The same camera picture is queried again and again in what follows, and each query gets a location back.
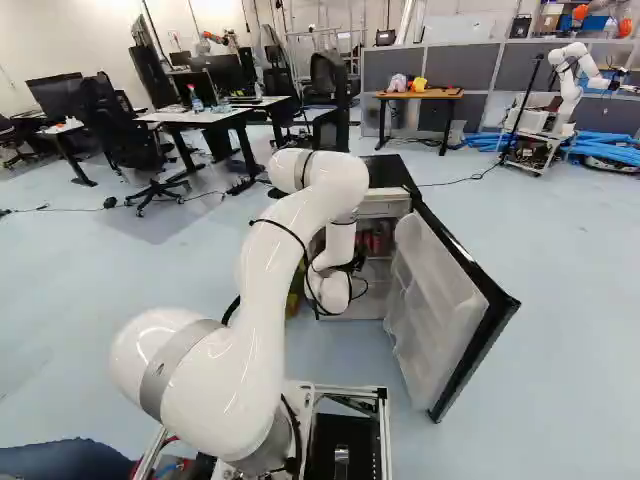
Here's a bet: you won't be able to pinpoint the white top desk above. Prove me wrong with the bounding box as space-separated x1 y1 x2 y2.
133 103 262 177

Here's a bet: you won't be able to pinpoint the black fridge door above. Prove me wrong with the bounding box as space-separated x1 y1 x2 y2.
383 197 522 424

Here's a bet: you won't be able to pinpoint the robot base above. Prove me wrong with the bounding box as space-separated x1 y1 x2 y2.
132 379 394 480

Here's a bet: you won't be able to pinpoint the black office chair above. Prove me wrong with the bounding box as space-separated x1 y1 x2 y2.
81 73 192 218

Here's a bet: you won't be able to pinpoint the white robot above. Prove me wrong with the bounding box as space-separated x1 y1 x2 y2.
498 41 632 177

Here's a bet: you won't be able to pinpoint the orange top table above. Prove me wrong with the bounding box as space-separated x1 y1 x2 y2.
373 86 466 157

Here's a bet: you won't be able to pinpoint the black mini fridge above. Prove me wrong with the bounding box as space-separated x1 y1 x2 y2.
269 153 426 321

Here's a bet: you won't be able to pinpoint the green bottle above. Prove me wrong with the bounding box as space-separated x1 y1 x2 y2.
286 258 308 316

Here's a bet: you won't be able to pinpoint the person's legs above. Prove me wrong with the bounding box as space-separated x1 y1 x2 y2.
0 437 137 480

